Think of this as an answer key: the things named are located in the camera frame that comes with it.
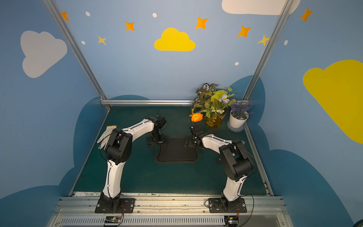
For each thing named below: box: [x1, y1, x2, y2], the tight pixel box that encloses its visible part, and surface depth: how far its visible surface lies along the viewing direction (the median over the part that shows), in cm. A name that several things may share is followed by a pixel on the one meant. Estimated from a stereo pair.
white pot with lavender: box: [229, 101, 255, 129], surface depth 103 cm
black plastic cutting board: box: [155, 136, 199, 164], surface depth 95 cm
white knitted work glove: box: [96, 125, 117, 150], surface depth 104 cm
